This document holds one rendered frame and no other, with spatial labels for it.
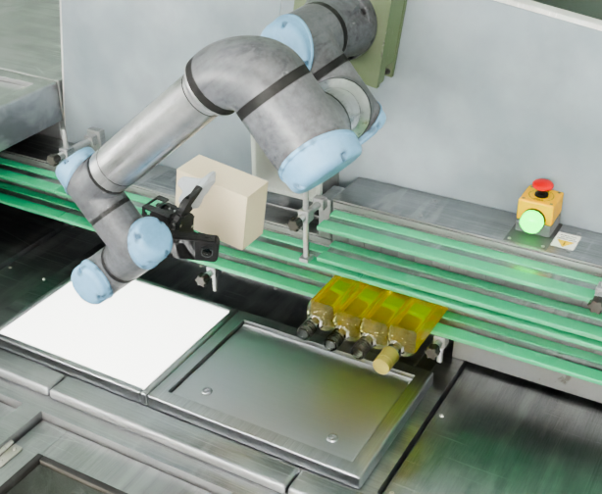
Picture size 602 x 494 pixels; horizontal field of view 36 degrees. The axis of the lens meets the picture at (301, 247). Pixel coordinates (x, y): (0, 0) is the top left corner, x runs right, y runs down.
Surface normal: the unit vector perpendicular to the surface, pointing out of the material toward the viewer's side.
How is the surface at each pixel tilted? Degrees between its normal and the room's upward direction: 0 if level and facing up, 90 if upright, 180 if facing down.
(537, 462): 90
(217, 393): 90
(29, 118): 90
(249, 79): 25
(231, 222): 0
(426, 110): 0
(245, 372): 90
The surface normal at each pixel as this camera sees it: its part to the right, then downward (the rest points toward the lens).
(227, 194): -0.49, 0.45
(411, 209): -0.01, -0.86
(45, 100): 0.87, 0.24
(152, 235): 0.65, -0.38
